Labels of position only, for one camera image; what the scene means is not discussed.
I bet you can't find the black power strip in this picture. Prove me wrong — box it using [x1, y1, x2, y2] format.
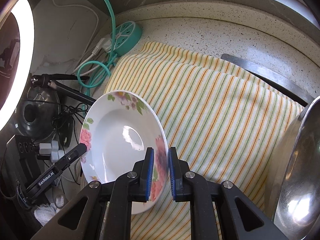
[6, 135, 42, 161]

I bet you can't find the white crumpled cloth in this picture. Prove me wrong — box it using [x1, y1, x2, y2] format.
[34, 195, 67, 227]

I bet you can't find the black cable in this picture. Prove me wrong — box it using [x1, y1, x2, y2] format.
[50, 102, 88, 143]

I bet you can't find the white plug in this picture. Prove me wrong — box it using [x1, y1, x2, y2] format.
[91, 38, 113, 55]

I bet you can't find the black tripod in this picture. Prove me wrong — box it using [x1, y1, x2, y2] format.
[30, 73, 97, 104]

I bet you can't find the large steel bowl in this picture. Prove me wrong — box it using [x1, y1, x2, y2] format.
[265, 95, 320, 240]

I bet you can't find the white cable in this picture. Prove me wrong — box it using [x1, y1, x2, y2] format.
[32, 0, 101, 75]

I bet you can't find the small floral plate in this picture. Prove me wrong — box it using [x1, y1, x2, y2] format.
[79, 90, 169, 215]

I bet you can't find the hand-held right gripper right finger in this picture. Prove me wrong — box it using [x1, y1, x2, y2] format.
[168, 146, 288, 240]

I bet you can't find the yellow striped cloth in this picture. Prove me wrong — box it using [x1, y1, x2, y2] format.
[104, 41, 305, 240]

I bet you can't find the ring light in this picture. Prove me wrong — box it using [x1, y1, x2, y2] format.
[0, 0, 35, 130]

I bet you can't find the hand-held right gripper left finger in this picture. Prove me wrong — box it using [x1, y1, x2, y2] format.
[30, 147, 155, 240]

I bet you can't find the grey plug adapter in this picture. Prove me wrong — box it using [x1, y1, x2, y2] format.
[39, 141, 65, 162]

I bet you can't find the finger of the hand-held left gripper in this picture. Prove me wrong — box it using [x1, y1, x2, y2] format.
[25, 143, 88, 204]

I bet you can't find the teal cable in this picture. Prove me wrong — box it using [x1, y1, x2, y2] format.
[77, 0, 118, 89]

